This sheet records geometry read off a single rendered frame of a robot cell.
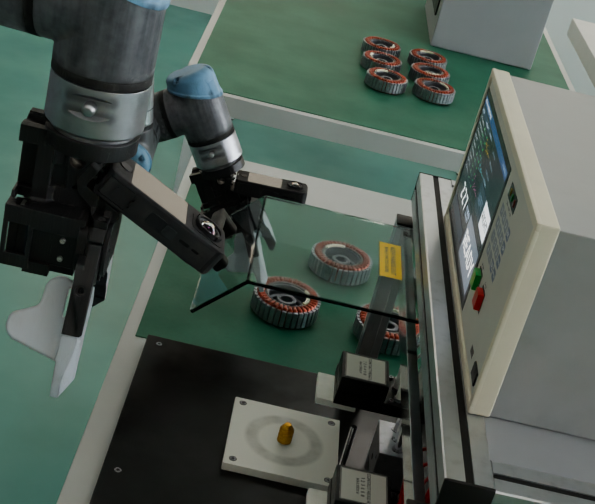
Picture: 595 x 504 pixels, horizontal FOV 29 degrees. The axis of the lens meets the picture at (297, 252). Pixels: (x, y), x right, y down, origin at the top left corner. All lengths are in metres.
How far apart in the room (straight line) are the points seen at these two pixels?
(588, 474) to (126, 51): 0.56
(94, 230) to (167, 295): 0.99
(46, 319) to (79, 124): 0.16
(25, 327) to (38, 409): 1.92
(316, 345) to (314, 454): 0.33
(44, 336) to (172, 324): 0.90
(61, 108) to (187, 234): 0.14
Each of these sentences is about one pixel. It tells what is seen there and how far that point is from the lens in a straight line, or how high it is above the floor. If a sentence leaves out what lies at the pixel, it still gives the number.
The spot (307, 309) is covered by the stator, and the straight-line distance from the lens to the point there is 1.85.
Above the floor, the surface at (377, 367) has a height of 0.92.
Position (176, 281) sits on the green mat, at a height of 0.75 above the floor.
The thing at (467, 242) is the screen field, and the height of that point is 1.17.
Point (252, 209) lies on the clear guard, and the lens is 1.51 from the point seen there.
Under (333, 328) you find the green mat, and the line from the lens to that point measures 1.89.
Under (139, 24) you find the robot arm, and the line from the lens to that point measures 0.82.
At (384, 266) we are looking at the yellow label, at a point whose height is 1.07.
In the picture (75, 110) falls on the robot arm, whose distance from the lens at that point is 0.85.
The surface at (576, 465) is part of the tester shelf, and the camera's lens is 1.09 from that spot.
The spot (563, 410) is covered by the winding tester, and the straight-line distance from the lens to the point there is 1.11.
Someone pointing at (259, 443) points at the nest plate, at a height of 0.78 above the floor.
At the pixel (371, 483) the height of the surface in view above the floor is 0.92.
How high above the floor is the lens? 1.70
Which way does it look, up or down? 27 degrees down
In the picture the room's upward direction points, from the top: 15 degrees clockwise
